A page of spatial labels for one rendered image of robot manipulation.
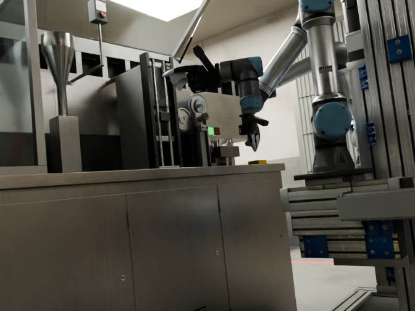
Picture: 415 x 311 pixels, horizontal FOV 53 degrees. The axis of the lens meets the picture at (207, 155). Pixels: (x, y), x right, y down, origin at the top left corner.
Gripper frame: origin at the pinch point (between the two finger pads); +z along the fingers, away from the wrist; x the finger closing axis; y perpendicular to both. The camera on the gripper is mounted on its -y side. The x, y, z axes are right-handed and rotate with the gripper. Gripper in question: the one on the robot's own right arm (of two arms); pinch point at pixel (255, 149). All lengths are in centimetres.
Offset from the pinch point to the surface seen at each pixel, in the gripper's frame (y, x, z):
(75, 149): 30, 86, -5
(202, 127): 16.5, 21.4, -13.8
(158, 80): 13, 50, -34
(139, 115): 29, 51, -21
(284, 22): 141, -273, -182
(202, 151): 18.8, 20.4, -1.6
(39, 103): 1, 113, -16
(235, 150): 19.5, -6.6, -1.9
